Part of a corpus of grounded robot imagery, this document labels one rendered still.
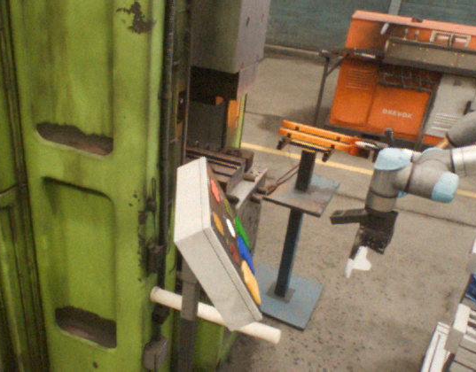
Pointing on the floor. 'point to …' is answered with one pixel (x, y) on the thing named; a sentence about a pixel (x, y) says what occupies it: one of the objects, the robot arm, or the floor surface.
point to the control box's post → (189, 303)
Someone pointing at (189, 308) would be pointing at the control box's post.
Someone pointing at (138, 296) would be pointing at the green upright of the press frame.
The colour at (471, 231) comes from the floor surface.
